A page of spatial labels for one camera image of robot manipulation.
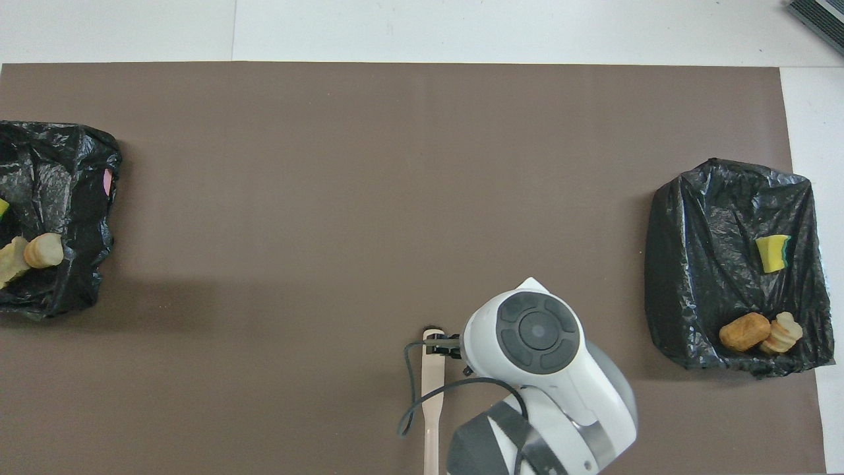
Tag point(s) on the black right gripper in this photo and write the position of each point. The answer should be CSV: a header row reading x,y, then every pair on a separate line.
x,y
452,346

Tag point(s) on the yellow sponge piece green edge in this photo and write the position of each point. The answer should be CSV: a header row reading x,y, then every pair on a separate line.
x,y
770,254

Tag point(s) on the brown paper table mat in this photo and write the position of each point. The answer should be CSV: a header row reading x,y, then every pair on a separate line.
x,y
330,198

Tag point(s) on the beige hand brush black bristles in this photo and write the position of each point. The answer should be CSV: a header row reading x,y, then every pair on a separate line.
x,y
432,389

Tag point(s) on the beige sponge chunk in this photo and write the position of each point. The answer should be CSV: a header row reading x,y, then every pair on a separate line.
x,y
12,260
43,251

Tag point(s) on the grey ribbed device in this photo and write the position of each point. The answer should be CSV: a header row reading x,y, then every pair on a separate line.
x,y
821,16

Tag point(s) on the brown bread roll toy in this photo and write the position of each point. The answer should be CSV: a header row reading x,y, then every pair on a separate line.
x,y
744,332

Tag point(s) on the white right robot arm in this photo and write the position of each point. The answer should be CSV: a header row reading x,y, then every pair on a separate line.
x,y
547,369

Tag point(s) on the black bag bin pink spot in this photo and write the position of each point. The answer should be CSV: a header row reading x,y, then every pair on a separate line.
x,y
59,171

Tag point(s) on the striped croissant toy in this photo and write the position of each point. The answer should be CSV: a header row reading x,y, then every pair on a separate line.
x,y
784,332

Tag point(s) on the black bag lined bin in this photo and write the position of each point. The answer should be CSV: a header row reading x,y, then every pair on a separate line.
x,y
712,264

